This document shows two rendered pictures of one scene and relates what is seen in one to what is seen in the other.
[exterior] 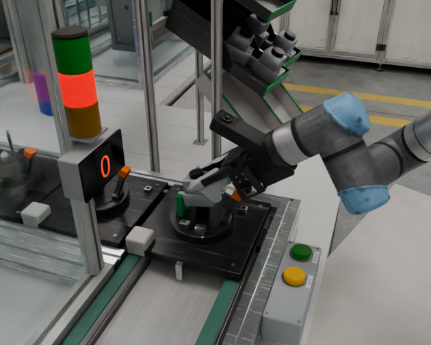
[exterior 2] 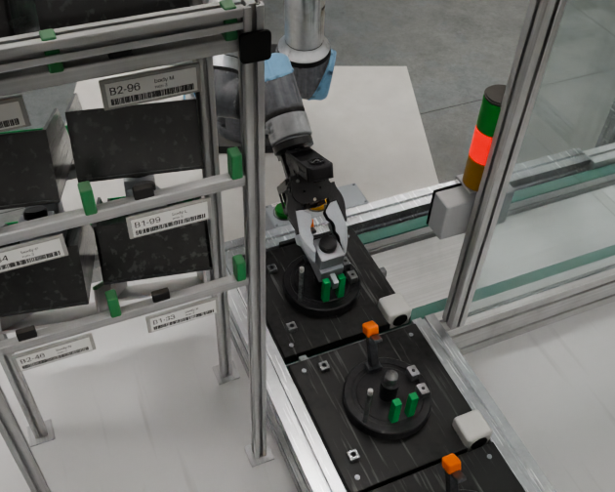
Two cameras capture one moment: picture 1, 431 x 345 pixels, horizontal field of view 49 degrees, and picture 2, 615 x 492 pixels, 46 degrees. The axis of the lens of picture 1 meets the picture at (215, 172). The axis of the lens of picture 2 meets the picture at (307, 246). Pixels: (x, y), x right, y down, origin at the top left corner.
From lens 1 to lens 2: 1.59 m
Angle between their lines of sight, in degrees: 92
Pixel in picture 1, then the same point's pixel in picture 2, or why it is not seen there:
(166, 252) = (384, 283)
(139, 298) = (425, 299)
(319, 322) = not seen: hidden behind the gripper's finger
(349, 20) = not seen: outside the picture
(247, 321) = (383, 205)
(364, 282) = (230, 215)
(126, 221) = (386, 344)
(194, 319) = (399, 255)
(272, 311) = (360, 199)
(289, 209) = (228, 247)
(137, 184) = (322, 389)
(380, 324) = (269, 192)
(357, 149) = not seen: hidden behind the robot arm
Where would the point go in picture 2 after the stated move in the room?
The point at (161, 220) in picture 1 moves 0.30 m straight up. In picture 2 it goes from (352, 319) to (369, 190)
